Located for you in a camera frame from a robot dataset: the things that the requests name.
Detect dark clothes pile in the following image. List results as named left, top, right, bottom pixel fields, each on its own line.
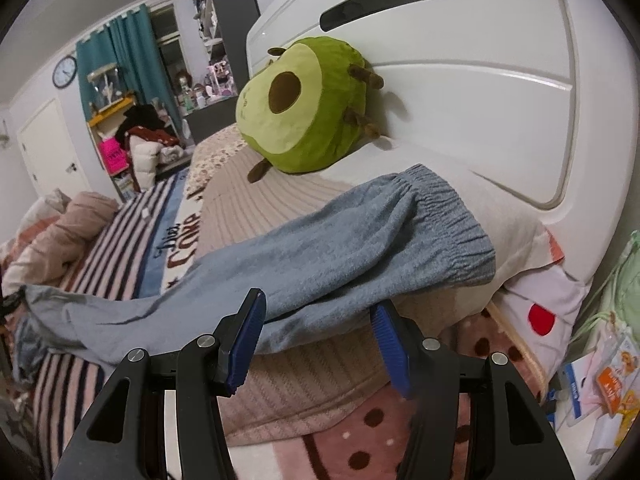
left=114, top=104, right=193, bottom=161

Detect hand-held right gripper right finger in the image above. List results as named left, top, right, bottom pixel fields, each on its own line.
left=369, top=301, right=577, bottom=480

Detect white headboard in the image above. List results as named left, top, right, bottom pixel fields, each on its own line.
left=245, top=0, right=628, bottom=281

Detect pink dotted sheet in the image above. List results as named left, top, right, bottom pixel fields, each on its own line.
left=225, top=305, right=551, bottom=480

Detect mannequin head with wig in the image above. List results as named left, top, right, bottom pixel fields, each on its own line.
left=172, top=72, right=197, bottom=112

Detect floral pillow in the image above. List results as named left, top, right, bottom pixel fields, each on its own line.
left=185, top=122, right=251, bottom=201

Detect orange printed packet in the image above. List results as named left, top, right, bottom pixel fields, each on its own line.
left=595, top=365, right=637, bottom=417

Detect pink duvet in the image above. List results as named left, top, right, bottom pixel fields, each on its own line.
left=0, top=187, right=121, bottom=296

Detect beige ribbed pillow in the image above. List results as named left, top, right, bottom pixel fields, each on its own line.
left=192, top=149, right=551, bottom=448

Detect striped blanket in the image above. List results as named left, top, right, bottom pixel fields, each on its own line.
left=30, top=167, right=203, bottom=476

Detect green avocado plush pillow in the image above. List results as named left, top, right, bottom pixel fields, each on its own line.
left=235, top=36, right=385, bottom=183

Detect white door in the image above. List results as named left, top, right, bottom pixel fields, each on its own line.
left=17, top=97, right=93, bottom=201

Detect round wall clock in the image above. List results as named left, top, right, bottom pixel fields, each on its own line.
left=52, top=56, right=78, bottom=88

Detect light green cloth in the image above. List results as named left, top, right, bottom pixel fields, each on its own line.
left=595, top=230, right=640, bottom=341

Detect teal curtain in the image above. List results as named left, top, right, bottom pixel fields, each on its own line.
left=75, top=4, right=183, bottom=131

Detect window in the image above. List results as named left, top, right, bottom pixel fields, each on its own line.
left=150, top=5, right=187, bottom=77

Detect group of desk figurines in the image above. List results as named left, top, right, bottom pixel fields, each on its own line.
left=197, top=57, right=238, bottom=108

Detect grey pants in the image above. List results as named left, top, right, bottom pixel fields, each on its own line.
left=14, top=163, right=497, bottom=386

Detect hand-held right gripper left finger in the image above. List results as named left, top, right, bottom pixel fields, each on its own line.
left=50, top=287, right=268, bottom=480

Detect glass display case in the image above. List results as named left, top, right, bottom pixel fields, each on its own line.
left=87, top=62, right=123, bottom=113

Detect pink bag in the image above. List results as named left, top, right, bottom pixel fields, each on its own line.
left=98, top=137, right=128, bottom=173

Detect yellow shelf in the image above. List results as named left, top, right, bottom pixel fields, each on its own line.
left=86, top=91, right=140, bottom=201

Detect white puffer jacket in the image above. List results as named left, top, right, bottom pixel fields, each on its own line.
left=129, top=140, right=165, bottom=191

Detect blue and white packet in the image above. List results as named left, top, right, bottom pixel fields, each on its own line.
left=560, top=355, right=601, bottom=427

